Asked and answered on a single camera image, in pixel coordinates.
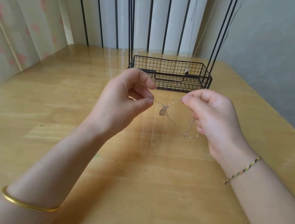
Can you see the person's right hand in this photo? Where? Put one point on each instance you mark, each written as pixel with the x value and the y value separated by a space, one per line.
pixel 217 120

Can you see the person's left hand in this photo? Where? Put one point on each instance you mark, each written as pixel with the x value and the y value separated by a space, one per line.
pixel 114 104

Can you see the person's left forearm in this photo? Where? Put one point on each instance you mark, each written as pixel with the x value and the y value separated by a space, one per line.
pixel 39 177

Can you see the white black-striped curtain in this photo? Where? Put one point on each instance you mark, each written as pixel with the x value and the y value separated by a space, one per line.
pixel 117 8

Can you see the pink floral curtain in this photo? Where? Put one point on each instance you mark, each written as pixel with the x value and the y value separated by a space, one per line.
pixel 15 21

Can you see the gold bangle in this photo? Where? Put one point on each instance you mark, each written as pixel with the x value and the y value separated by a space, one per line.
pixel 29 204

